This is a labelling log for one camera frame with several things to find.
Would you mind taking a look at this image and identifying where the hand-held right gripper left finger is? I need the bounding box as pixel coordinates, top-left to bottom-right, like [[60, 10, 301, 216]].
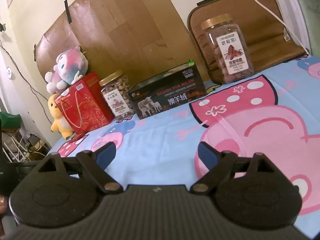
[[37, 141, 123, 194]]

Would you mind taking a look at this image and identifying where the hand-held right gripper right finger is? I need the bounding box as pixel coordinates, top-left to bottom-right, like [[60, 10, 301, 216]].
[[190, 141, 278, 194]]

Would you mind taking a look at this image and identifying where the black cardboard box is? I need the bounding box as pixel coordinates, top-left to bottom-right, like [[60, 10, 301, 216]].
[[127, 62, 207, 120]]

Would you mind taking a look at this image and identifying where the printed blanket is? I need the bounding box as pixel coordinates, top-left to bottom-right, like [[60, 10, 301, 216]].
[[47, 54, 320, 239]]

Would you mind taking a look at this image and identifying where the red gift bag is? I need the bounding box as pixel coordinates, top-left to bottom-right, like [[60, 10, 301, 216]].
[[54, 71, 115, 135]]

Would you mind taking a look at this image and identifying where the cashew jar with gold lid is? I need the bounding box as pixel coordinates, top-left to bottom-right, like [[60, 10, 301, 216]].
[[99, 70, 134, 120]]

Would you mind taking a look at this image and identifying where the yellow duck plush toy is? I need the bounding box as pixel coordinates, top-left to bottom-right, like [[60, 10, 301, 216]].
[[48, 94, 74, 140]]

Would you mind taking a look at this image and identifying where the black power adapter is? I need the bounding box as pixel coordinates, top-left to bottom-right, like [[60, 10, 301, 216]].
[[26, 134, 38, 147]]

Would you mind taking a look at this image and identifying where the pecan jar with gold lid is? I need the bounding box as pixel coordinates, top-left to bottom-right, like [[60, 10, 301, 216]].
[[201, 13, 255, 84]]

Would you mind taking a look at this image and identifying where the pink white plush toy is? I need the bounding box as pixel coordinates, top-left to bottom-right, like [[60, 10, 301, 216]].
[[45, 46, 88, 94]]

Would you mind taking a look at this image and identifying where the green plastic bag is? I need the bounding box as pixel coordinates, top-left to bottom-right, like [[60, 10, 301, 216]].
[[0, 111, 22, 132]]

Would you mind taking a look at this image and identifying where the brown cardboard sheet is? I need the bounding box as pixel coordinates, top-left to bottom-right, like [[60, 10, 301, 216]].
[[34, 0, 210, 98]]

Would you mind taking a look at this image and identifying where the brown seat cushion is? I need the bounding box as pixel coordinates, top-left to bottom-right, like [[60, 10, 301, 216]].
[[187, 0, 308, 84]]

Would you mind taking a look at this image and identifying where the bundle of white cables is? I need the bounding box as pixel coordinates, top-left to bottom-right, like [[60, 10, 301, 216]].
[[4, 131, 48, 163]]

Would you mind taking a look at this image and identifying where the black wall cable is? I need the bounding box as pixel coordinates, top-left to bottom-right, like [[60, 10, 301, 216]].
[[0, 39, 50, 100]]

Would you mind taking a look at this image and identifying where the white power cable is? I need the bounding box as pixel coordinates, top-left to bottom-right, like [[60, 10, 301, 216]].
[[229, 0, 310, 54]]

